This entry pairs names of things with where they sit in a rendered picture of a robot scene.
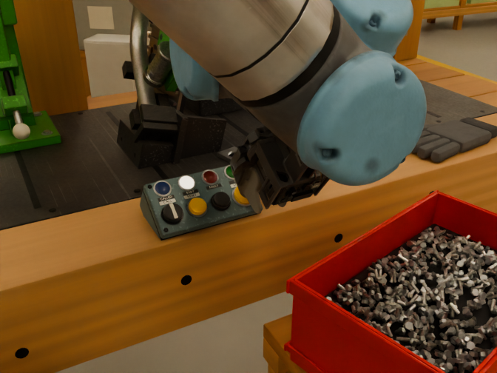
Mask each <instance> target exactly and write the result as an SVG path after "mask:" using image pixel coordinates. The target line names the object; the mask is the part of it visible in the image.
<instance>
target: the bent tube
mask: <svg viewBox="0 0 497 373"><path fill-rule="evenodd" d="M148 24H149V19H148V18H147V17H146V16H145V15H144V14H143V13H142V12H141V11H140V10H138V9H137V8H136V7H135V6H134V8H133V12H132V20H131V26H130V38H129V44H130V55H131V60H132V69H133V73H134V78H135V87H136V92H137V97H138V106H139V110H140V105H141V104H151V105H157V103H156V99H155V91H154V87H151V86H149V85H148V84H147V83H146V82H145V81H144V79H143V72H144V70H145V69H146V68H147V67H148V65H149V57H148V52H147V31H148Z"/></svg>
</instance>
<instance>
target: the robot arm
mask: <svg viewBox="0 0 497 373"><path fill-rule="evenodd" d="M128 1H129V2H130V3H132V4H133V5H134V6H135V7H136V8H137V9H138V10H140V11H141V12H142V13H143V14H144V15H145V16H146V17H147V18H148V19H149V20H150V21H151V22H152V23H154V24H155V25H156V26H157V27H158V28H159V29H160V30H162V31H163V32H164V33H165V34H166V35H167V36H168V37H169V49H170V59H171V64H172V71H173V74H174V77H175V81H176V84H177V86H178V88H179V90H180V91H181V92H182V94H183V95H184V96H185V97H187V98H188V99H191V100H195V101H196V100H213V101H219V100H218V99H223V98H232V99H233V100H234V101H235V102H236V103H238V104H239V105H240V106H241V107H242V108H243V109H244V110H246V111H247V112H248V113H249V114H250V115H252V116H253V117H254V118H256V119H257V120H258V121H259V122H260V123H262V124H263V125H264V127H258V128H256V129H255V130H253V131H251V132H250V133H249V135H247V136H246V139H245V140H244V141H243V145H242V146H238V147H237V151H236V153H235V154H234V155H233V157H232V159H231V162H230V166H231V170H232V173H233V176H234V179H235V181H236V184H237V188H238V189H239V191H240V194H241V195H242V196H243V197H244V198H247V200H248V202H249V203H250V204H251V207H252V208H253V210H254V211H255V212H256V213H257V214H260V213H261V209H262V207H261V203H260V198H261V200H262V202H263V204H264V207H265V208H266V209H268V208H269V207H270V206H271V205H277V204H278V205H279V206H280V207H284V206H285V205H286V204H287V202H288V201H291V202H293V201H298V200H301V199H304V198H309V197H311V196H312V195H313V194H314V196H316V195H318V193H319V192H320V191H321V189H322V188H323V187H324V186H325V185H326V183H327V182H328V181H329V179H331V180H332V181H335V182H337V183H339V184H343V185H348V186H361V185H366V184H371V183H373V182H376V181H378V180H380V179H382V178H384V177H386V176H387V175H389V174H391V173H392V172H393V171H394V170H395V169H397V168H398V166H399V164H401V163H403V162H404V161H405V157H406V156H407V155H409V154H411V153H412V151H413V149H414V147H415V146H416V144H417V142H418V140H419V138H420V136H421V134H422V130H423V128H424V125H425V119H426V113H427V102H426V96H425V91H424V88H423V86H422V84H421V82H420V80H419V79H418V78H417V76H416V75H415V74H414V73H413V72H412V71H411V70H409V69H408V68H407V67H405V66H403V65H401V64H399V63H397V62H396V60H395V59H394V58H393V57H394V55H395V54H396V50H397V47H398V46H399V44H400V43H401V41H402V39H403V38H404V37H405V34H406V33H407V31H408V29H409V28H410V26H411V23H412V21H413V5H412V3H411V0H128ZM324 179H325V180H324Z"/></svg>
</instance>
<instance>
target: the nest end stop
mask: <svg viewBox="0 0 497 373"><path fill-rule="evenodd" d="M177 131H178V126H177V124H163V123H154V122H145V121H143V122H142V123H141V125H140V126H139V128H138V130H137V132H136V133H135V134H134V136H133V141H134V143H137V142H138V141H139V140H145V139H144V138H145V137H144V136H146V135H147V134H148V135H149V137H147V138H149V139H151V138H150V137H157V136H159V135H160V134H162V137H159V138H160V139H159V138H158V139H159V140H157V141H171V139H172V138H173V136H174V135H175V133H176V132H177ZM153 133H154V134H156V136H155V135H154V134H153ZM152 134H153V136H151V135H152ZM158 134H159V135H158ZM160 136H161V135H160ZM152 140H153V139H151V141H152Z"/></svg>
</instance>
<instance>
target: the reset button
mask: <svg viewBox="0 0 497 373"><path fill-rule="evenodd" d="M206 208H207V205H206V202H205V201H204V200H203V199H202V198H193V199H191V200H190V202H189V211H190V212H191V213H192V214H194V215H202V214H203V213H204V212H205V211H206Z"/></svg>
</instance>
